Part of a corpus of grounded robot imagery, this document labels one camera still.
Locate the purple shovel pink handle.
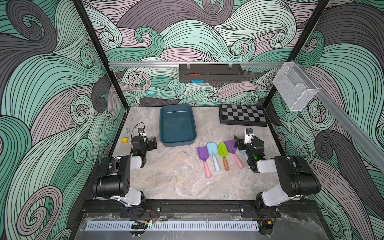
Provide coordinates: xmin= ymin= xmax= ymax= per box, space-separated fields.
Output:
xmin=198 ymin=147 xmax=212 ymax=179
xmin=225 ymin=140 xmax=244 ymax=169

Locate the green shovel brown handle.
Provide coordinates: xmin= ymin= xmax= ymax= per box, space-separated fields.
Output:
xmin=218 ymin=142 xmax=230 ymax=171

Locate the dark teal storage box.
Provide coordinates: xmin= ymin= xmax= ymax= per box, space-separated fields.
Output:
xmin=160 ymin=104 xmax=197 ymax=147

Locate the light blue shovel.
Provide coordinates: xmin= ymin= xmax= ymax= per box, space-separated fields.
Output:
xmin=207 ymin=143 xmax=221 ymax=172
xmin=240 ymin=151 xmax=249 ymax=160

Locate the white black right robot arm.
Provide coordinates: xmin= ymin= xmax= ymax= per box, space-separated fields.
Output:
xmin=234 ymin=135 xmax=321 ymax=215

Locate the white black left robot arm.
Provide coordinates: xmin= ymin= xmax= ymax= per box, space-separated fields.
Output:
xmin=93 ymin=136 xmax=158 ymax=207

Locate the black white chessboard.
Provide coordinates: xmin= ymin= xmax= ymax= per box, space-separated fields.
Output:
xmin=219 ymin=104 xmax=267 ymax=127

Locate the white perforated strip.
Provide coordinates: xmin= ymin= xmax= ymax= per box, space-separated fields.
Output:
xmin=85 ymin=220 xmax=259 ymax=232

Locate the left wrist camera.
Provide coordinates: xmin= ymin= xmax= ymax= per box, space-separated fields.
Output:
xmin=138 ymin=128 xmax=145 ymax=136

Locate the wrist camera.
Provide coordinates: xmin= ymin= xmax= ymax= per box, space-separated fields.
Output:
xmin=244 ymin=128 xmax=254 ymax=144
xmin=138 ymin=128 xmax=145 ymax=136

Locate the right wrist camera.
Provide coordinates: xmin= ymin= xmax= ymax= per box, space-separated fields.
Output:
xmin=244 ymin=128 xmax=254 ymax=144

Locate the clear acrylic wall holder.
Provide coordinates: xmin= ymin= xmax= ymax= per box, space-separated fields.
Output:
xmin=273 ymin=62 xmax=319 ymax=111

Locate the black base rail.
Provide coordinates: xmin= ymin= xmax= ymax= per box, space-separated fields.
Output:
xmin=81 ymin=199 xmax=320 ymax=220

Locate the aluminium back rail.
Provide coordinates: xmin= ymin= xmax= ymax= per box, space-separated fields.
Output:
xmin=109 ymin=61 xmax=284 ymax=68

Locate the aluminium rail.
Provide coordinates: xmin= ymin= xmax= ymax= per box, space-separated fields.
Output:
xmin=109 ymin=61 xmax=284 ymax=68
xmin=291 ymin=60 xmax=384 ymax=172

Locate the black wall shelf tray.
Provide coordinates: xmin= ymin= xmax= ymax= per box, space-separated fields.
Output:
xmin=179 ymin=65 xmax=244 ymax=86

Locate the aluminium right rail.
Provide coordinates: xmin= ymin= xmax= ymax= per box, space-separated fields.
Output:
xmin=291 ymin=60 xmax=384 ymax=172

